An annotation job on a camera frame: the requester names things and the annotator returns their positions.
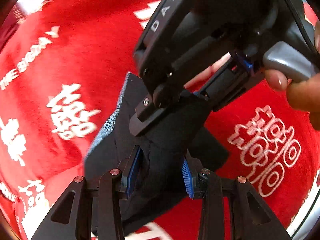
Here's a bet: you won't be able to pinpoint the black pants with blue trim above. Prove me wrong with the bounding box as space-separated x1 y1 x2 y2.
85 73 228 235

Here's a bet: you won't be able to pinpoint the operator right hand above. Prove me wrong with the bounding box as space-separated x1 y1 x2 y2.
184 19 320 131

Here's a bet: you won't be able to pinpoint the red quilt with white characters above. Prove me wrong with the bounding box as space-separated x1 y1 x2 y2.
1 0 319 239

